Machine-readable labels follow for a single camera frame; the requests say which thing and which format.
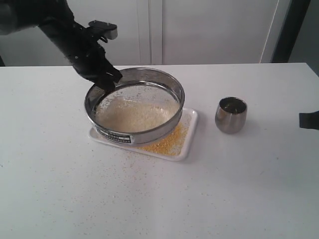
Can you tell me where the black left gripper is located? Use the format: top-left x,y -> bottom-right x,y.
39,21 -> 122,93

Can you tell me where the yellow grain mixture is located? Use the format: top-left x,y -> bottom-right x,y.
96,97 -> 187,156

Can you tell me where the round steel mesh sieve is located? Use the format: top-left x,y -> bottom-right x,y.
84,67 -> 185,146

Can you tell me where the stainless steel cup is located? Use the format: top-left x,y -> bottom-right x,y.
215,97 -> 248,134

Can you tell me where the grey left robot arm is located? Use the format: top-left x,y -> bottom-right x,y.
0,0 -> 122,92

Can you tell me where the white rectangular plastic tray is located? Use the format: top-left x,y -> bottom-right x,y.
89,108 -> 198,161

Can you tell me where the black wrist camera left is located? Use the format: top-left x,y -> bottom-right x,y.
87,20 -> 118,43

